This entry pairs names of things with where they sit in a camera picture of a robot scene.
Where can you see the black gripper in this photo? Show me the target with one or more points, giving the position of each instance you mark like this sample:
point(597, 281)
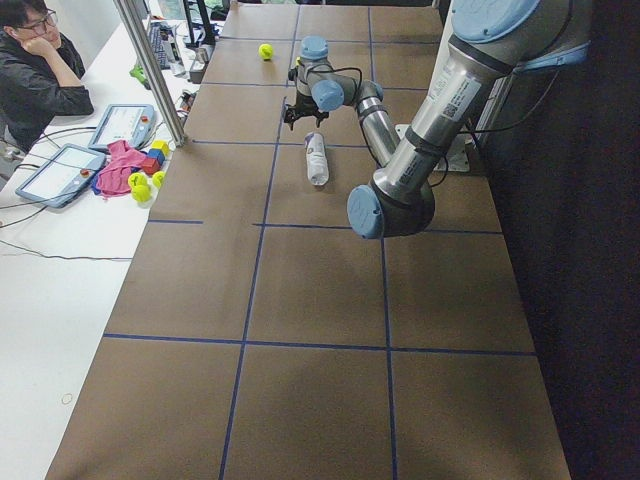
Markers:
point(303, 101)

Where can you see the clear tennis ball can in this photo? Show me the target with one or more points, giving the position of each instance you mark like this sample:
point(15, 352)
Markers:
point(316, 159)

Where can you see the Roland Garros tennis ball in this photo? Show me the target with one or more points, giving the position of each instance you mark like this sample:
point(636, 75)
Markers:
point(265, 51)

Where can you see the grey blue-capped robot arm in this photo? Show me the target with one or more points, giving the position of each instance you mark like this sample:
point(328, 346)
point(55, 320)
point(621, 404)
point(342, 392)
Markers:
point(489, 40)

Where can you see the tennis ball on desk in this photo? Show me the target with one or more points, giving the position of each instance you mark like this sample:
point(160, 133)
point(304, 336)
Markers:
point(141, 193)
point(137, 179)
point(158, 179)

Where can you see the small metal cup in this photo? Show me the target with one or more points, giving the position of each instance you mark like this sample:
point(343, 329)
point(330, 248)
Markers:
point(202, 54)

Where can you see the yellow cube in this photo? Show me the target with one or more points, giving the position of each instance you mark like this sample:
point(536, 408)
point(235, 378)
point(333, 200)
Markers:
point(163, 145)

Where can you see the clear water bottle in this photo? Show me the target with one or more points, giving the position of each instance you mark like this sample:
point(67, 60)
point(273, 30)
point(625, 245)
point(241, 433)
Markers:
point(172, 53)

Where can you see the blue cube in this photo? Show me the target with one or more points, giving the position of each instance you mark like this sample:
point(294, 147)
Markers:
point(157, 155)

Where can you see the red cube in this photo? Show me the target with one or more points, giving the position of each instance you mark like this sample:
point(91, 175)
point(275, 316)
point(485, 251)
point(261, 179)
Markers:
point(150, 165)

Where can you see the black keyboard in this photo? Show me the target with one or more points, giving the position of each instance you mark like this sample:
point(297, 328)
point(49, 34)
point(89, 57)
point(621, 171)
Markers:
point(154, 34)

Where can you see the far teach pendant tablet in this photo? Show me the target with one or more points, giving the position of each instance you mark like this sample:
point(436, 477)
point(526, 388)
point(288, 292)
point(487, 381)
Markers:
point(132, 123)

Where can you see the teach pendant tablet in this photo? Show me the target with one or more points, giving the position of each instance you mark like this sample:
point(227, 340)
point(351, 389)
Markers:
point(132, 123)
point(61, 178)

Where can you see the green plastic tool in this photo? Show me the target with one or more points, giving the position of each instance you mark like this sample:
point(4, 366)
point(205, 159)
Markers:
point(137, 73)

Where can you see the pink cloth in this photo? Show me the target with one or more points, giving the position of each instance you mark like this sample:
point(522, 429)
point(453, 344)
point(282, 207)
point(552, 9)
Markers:
point(113, 178)

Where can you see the near teach pendant tablet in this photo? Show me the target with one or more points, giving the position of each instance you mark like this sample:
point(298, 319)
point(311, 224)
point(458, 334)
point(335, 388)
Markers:
point(61, 178)

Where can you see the person in black jacket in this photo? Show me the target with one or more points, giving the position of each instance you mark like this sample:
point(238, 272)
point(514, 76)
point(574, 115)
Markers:
point(41, 73)

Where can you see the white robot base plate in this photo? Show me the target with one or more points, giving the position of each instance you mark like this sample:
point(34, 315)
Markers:
point(456, 160)

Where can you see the aluminium frame post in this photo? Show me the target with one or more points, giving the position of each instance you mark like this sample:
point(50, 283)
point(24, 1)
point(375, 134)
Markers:
point(163, 99)

